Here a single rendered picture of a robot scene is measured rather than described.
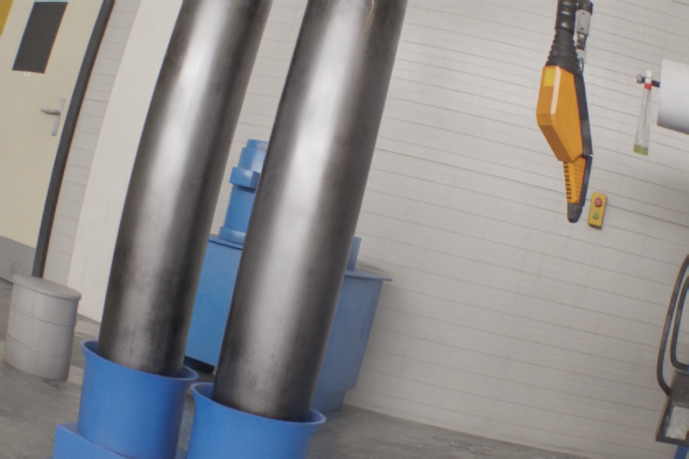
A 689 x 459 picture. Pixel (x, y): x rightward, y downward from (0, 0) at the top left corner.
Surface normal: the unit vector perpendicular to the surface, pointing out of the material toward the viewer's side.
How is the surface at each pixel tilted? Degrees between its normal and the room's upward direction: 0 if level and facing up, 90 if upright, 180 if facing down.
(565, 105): 90
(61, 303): 90
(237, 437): 90
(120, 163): 90
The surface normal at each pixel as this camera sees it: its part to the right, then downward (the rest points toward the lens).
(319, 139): 0.00, 0.00
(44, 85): -0.35, -0.09
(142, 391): 0.33, 0.07
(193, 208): 0.64, 0.15
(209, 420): -0.62, -0.15
